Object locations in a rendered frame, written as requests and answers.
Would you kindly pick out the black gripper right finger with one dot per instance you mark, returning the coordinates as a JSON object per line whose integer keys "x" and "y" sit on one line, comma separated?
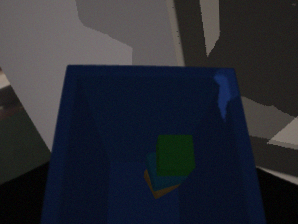
{"x": 279, "y": 197}

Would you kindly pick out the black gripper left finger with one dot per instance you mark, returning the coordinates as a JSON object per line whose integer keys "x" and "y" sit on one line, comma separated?
{"x": 22, "y": 198}

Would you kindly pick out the blue square cup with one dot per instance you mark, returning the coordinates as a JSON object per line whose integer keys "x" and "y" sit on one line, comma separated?
{"x": 109, "y": 119}

